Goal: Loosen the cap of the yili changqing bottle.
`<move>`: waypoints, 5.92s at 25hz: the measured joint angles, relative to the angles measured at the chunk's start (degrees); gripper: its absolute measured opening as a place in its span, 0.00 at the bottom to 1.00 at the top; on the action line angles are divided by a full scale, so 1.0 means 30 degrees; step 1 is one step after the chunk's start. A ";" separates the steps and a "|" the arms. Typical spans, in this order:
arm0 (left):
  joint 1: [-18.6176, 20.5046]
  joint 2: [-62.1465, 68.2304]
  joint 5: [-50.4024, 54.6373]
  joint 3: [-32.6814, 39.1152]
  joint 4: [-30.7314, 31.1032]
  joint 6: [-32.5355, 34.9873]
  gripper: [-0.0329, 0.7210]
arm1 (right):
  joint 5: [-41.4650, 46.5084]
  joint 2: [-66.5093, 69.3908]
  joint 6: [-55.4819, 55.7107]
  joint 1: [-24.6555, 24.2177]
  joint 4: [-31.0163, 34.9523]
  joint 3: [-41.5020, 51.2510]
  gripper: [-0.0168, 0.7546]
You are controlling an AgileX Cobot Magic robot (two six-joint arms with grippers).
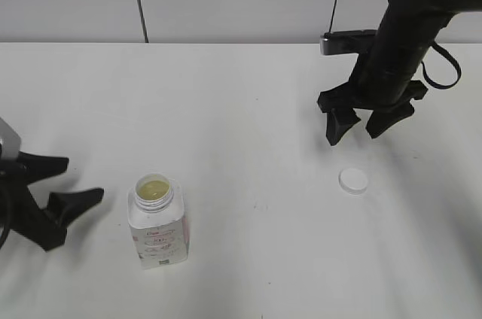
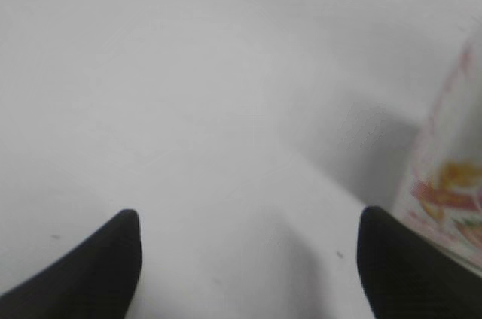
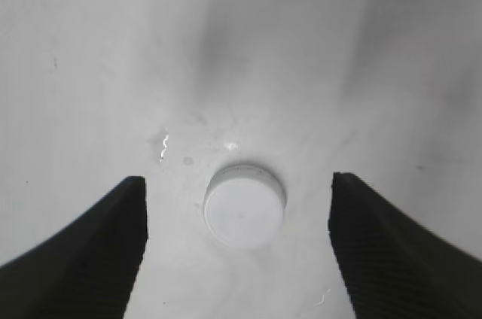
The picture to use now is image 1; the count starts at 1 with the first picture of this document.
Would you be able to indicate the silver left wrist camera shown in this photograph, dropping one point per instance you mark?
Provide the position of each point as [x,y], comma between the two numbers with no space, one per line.
[10,142]

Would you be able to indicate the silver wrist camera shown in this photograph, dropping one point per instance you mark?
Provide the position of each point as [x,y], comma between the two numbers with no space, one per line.
[346,42]
[10,142]

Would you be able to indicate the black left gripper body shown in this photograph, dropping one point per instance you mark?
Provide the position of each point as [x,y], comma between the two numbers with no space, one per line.
[20,212]

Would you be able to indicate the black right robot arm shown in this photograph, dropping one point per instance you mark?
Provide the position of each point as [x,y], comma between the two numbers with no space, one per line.
[382,79]

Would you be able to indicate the white plastic bottle cap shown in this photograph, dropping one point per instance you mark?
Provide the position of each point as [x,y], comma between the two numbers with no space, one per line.
[353,181]

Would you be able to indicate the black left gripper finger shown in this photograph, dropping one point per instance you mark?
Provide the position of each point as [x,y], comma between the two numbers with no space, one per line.
[37,168]
[65,208]

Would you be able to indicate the white yili changqing yogurt bottle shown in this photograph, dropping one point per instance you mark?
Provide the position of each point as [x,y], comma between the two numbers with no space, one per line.
[157,218]

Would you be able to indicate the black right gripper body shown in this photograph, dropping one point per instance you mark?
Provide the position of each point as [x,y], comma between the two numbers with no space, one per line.
[373,95]

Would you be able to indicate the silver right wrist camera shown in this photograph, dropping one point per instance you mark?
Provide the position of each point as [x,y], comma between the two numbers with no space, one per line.
[346,42]

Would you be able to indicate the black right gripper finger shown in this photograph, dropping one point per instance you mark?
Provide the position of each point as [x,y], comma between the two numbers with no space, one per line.
[379,122]
[339,122]

